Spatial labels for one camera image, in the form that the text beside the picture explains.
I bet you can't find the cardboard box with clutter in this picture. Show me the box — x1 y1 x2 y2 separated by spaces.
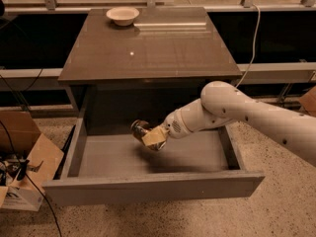
0 112 63 211

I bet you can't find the white paper bowl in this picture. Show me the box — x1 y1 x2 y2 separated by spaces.
106 7 139 27

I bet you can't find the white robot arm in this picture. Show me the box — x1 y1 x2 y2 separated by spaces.
141 81 316 166

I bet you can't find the metal window railing frame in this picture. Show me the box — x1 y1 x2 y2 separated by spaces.
0 0 316 114

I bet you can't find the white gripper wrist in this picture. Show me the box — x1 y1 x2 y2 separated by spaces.
142 108 198 147

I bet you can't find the black cable on floor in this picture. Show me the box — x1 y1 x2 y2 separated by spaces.
0 119 63 237

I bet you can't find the grey cabinet with glossy top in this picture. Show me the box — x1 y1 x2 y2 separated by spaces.
58 7 241 135

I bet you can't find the crushed orange soda can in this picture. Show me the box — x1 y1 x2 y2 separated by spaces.
130 119 166 151

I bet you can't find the white hanging cable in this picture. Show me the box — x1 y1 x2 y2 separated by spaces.
234 4 262 89

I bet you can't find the open grey top drawer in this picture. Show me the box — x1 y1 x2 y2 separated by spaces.
42 88 266 207

